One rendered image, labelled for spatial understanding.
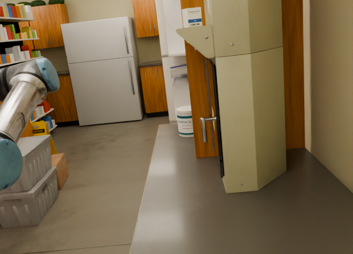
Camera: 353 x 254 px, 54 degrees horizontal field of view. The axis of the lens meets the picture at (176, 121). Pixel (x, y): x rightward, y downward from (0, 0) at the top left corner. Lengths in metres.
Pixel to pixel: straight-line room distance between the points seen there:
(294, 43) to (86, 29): 4.95
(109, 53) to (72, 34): 0.69
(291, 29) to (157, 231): 0.96
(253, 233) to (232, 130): 0.34
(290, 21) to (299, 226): 0.83
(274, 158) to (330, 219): 0.31
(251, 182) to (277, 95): 0.32
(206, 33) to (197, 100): 0.47
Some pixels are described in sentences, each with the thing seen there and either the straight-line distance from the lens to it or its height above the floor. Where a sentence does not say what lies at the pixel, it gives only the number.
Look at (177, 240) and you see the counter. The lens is 1.03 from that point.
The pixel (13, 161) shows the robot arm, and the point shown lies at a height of 1.25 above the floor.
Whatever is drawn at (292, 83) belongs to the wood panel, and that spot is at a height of 1.23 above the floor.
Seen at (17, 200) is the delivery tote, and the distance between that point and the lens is 3.27.
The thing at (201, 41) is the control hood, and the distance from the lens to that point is 1.10.
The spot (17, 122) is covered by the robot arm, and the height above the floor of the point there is 1.32.
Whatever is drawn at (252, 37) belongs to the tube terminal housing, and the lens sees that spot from 1.13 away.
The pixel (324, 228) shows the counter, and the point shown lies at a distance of 1.07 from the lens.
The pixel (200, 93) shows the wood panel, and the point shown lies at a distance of 1.50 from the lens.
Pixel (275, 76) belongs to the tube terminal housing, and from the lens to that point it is 1.25.
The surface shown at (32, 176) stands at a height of 0.42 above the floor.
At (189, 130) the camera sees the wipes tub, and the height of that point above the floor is 0.98.
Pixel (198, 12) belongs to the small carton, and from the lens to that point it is 1.19.
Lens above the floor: 1.51
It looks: 15 degrees down
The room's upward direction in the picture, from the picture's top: 6 degrees counter-clockwise
